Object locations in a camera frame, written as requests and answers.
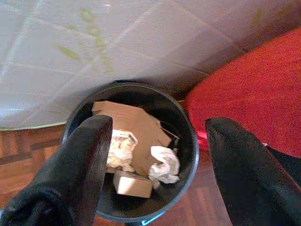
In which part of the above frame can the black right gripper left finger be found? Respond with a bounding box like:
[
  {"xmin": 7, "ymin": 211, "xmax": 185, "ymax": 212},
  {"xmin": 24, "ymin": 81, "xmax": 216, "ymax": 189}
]
[{"xmin": 0, "ymin": 114, "xmax": 113, "ymax": 226}]

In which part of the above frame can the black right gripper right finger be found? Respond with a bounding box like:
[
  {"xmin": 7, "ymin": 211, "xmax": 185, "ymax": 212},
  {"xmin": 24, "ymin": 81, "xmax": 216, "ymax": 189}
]
[{"xmin": 205, "ymin": 117, "xmax": 301, "ymax": 226}]

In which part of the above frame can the white tissue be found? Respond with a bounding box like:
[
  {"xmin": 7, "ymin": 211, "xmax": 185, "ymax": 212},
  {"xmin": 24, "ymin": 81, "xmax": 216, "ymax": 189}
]
[{"xmin": 148, "ymin": 145, "xmax": 181, "ymax": 186}]

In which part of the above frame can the white printed paper wrapper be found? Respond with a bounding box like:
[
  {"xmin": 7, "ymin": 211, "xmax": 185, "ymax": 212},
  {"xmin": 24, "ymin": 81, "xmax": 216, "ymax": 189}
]
[{"xmin": 105, "ymin": 129, "xmax": 138, "ymax": 172}]

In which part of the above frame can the small cardboard box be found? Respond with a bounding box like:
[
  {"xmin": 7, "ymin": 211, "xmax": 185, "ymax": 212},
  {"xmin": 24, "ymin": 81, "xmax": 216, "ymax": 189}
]
[{"xmin": 112, "ymin": 169, "xmax": 153, "ymax": 199}]

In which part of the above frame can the brown cardboard sheet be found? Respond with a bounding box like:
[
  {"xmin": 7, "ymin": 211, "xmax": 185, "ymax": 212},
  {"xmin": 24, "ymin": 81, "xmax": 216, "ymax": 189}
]
[{"xmin": 91, "ymin": 101, "xmax": 172, "ymax": 177}]

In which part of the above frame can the red pillow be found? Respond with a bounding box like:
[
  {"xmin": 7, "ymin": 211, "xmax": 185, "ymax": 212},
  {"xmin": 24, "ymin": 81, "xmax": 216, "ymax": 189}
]
[{"xmin": 182, "ymin": 27, "xmax": 301, "ymax": 158}]

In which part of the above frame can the black round waste bin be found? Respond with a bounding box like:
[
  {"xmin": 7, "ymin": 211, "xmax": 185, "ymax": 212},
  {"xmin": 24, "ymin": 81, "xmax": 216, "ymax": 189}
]
[{"xmin": 61, "ymin": 80, "xmax": 200, "ymax": 224}]

